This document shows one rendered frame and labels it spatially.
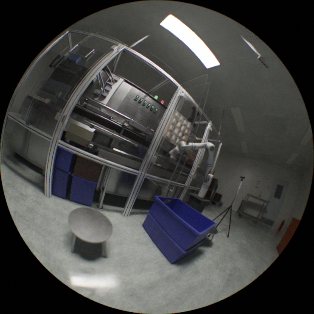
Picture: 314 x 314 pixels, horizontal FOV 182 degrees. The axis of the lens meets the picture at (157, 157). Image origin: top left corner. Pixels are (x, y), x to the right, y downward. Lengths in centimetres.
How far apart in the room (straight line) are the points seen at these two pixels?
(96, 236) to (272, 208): 580
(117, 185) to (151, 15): 271
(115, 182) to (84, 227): 85
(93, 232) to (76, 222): 12
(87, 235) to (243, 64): 260
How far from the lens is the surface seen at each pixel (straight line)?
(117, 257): 89
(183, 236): 85
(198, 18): 194
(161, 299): 87
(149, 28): 222
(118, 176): 133
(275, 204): 577
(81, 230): 66
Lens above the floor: 77
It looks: 2 degrees up
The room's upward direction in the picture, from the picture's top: 23 degrees clockwise
